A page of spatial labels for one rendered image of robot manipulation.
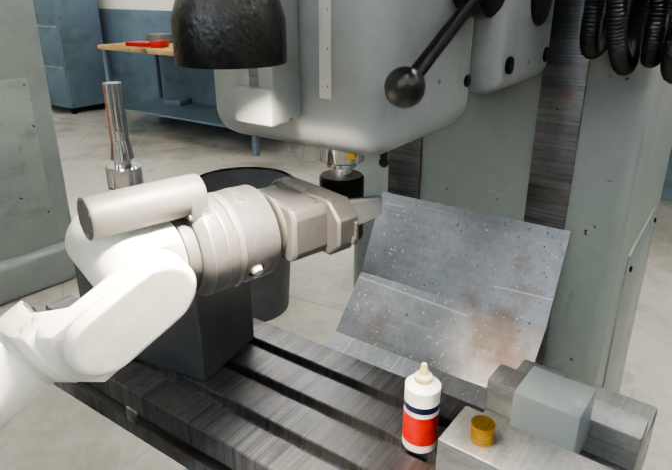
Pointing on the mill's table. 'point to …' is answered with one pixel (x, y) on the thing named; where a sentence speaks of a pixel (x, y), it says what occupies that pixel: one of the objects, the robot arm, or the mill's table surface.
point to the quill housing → (366, 59)
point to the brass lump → (482, 431)
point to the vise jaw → (503, 450)
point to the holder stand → (200, 331)
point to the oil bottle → (421, 411)
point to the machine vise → (598, 441)
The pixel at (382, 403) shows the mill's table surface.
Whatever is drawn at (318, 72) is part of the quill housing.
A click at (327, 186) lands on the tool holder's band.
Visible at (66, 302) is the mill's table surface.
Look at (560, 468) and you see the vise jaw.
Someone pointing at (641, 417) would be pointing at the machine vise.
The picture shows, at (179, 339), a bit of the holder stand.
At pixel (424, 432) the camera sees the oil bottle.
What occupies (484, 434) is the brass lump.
